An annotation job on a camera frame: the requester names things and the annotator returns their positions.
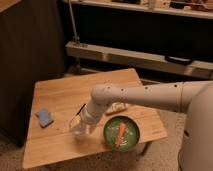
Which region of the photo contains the upper wooden shelf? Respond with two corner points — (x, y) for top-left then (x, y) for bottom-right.
(63, 0), (213, 20)

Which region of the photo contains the black striped bar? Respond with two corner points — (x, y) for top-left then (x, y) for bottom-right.
(76, 103), (129, 116)

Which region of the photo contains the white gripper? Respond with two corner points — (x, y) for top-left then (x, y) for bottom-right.
(80, 102), (102, 125)

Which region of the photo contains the orange carrot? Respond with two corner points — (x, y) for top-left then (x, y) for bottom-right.
(116, 123), (126, 148)

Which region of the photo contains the blue sponge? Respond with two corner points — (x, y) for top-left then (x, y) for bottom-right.
(36, 108), (54, 128)

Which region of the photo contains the wooden table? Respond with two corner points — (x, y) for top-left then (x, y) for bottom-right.
(22, 68), (169, 170)

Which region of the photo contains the green ceramic bowl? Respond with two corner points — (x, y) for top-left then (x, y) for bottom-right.
(103, 116), (140, 152)

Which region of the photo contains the metal pole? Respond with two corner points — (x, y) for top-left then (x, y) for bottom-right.
(68, 0), (80, 45)

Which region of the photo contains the grey metal shelf beam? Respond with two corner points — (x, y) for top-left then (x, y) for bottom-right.
(66, 41), (213, 80)

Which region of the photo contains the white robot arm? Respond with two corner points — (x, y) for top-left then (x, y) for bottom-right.
(80, 81), (213, 171)

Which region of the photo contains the black handle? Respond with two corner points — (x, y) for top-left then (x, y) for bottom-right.
(164, 56), (194, 66)

